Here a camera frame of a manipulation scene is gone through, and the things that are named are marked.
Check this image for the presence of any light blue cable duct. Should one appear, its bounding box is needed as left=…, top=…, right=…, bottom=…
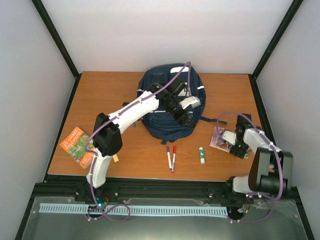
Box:
left=38, top=203, right=228, bottom=218

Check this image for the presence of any red capped marker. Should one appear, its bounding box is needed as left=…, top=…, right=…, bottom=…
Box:
left=171, top=146, right=177, bottom=173

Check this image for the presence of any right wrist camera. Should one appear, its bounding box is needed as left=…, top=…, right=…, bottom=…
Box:
left=221, top=130, right=237, bottom=146

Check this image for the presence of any orange Treehouse paperback book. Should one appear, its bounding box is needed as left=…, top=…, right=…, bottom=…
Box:
left=59, top=126, right=94, bottom=169

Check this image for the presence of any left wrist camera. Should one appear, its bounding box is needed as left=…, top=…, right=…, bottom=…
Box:
left=179, top=96, right=201, bottom=109

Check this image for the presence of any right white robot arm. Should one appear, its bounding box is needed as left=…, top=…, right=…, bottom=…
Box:
left=223, top=113, right=294, bottom=200

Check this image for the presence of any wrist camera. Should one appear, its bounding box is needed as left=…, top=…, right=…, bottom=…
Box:
left=221, top=130, right=237, bottom=146
left=179, top=96, right=201, bottom=109

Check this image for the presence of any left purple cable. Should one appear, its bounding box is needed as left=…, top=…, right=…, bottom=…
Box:
left=84, top=61, right=192, bottom=222

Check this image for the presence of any pink illustrated paperback book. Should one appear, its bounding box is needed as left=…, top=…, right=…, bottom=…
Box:
left=209, top=126, right=241, bottom=153

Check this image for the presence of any navy blue backpack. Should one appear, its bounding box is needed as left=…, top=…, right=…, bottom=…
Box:
left=137, top=63, right=217, bottom=145

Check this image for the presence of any yellow glue stick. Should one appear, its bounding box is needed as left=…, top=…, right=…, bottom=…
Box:
left=112, top=154, right=119, bottom=163

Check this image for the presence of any black aluminium frame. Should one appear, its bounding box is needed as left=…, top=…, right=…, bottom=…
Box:
left=15, top=0, right=304, bottom=240

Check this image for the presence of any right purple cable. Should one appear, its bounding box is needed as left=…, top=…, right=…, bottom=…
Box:
left=215, top=111, right=287, bottom=224

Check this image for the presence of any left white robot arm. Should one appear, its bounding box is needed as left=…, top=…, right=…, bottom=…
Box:
left=86, top=82, right=201, bottom=202

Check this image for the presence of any purple cable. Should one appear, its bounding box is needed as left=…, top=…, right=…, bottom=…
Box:
left=84, top=61, right=192, bottom=222
left=215, top=111, right=287, bottom=224

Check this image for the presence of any purple capped marker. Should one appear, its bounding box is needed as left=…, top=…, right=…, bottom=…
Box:
left=166, top=146, right=173, bottom=171

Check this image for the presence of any green white glue stick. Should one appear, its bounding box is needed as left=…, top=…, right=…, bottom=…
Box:
left=199, top=147, right=206, bottom=164

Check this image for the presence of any clear acrylic front plate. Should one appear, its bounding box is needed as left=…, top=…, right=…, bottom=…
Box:
left=22, top=197, right=308, bottom=240

